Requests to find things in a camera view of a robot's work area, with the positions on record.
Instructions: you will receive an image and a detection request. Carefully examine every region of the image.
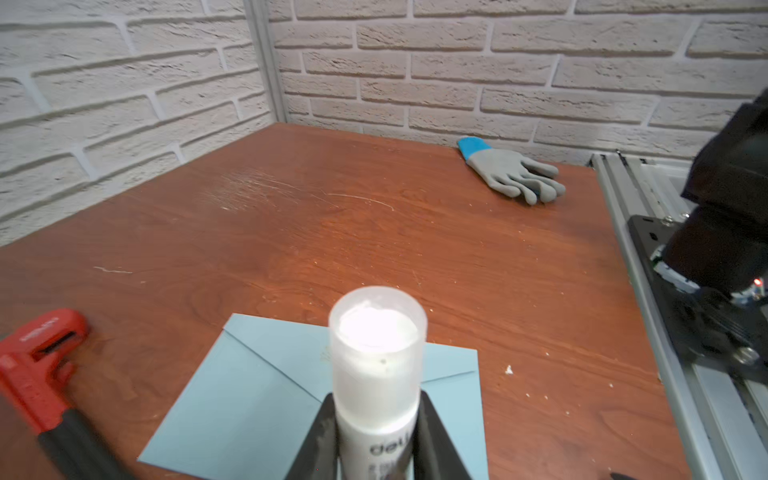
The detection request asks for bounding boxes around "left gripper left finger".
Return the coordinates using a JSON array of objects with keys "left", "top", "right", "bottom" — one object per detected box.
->
[{"left": 285, "top": 393, "right": 339, "bottom": 480}]

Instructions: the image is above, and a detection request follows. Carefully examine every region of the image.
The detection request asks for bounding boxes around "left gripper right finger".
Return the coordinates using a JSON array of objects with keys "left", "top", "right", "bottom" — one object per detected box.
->
[{"left": 412, "top": 391, "right": 471, "bottom": 480}]

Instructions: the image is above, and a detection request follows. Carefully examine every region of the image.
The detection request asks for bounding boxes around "white glue stick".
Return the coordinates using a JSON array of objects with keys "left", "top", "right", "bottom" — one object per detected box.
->
[{"left": 329, "top": 286, "right": 427, "bottom": 479}]

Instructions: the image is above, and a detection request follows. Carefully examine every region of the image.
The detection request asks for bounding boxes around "clear glue stick cap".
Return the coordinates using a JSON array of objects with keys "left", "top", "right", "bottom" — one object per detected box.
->
[{"left": 329, "top": 286, "right": 428, "bottom": 432}]

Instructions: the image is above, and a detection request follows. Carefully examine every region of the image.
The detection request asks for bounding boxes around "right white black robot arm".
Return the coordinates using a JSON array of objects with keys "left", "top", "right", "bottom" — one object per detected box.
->
[{"left": 662, "top": 92, "right": 767, "bottom": 295}]

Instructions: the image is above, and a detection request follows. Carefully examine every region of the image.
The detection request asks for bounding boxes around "grey blue work glove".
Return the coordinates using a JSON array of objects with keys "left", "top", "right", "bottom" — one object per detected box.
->
[{"left": 457, "top": 136, "right": 566, "bottom": 205}]

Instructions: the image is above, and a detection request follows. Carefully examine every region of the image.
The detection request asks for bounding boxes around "red black pipe wrench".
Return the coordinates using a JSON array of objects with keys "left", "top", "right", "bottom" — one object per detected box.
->
[{"left": 1, "top": 308, "right": 134, "bottom": 479}]

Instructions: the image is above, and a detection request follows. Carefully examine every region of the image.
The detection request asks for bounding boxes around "aluminium frame rail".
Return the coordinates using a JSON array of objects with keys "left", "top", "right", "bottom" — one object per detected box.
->
[{"left": 589, "top": 151, "right": 767, "bottom": 479}]

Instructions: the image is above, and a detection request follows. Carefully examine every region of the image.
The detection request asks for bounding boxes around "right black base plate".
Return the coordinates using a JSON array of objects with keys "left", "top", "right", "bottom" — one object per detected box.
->
[{"left": 627, "top": 215, "right": 767, "bottom": 384}]

